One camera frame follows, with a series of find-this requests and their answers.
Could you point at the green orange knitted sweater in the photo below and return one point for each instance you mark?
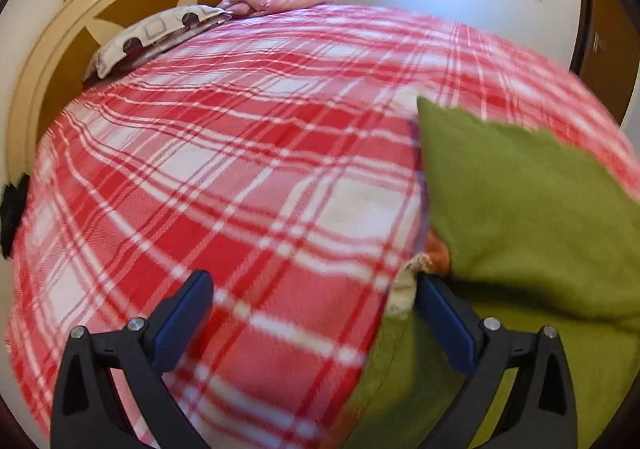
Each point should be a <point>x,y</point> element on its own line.
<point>525,209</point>

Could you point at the cream wooden headboard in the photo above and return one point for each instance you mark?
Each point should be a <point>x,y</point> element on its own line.
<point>45,54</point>

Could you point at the brown wooden door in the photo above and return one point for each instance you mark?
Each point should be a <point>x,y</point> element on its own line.
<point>615,29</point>

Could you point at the dark cloth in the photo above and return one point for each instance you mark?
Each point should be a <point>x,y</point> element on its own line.
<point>11,214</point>

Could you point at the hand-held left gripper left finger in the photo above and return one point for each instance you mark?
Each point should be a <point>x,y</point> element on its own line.
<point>182,319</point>

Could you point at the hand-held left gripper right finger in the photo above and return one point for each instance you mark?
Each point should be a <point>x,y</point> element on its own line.
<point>445,319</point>

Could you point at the red plaid blanket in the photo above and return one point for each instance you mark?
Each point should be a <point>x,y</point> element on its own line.
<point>225,179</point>

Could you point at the dotted printed pillow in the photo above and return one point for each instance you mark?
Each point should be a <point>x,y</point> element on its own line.
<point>150,31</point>

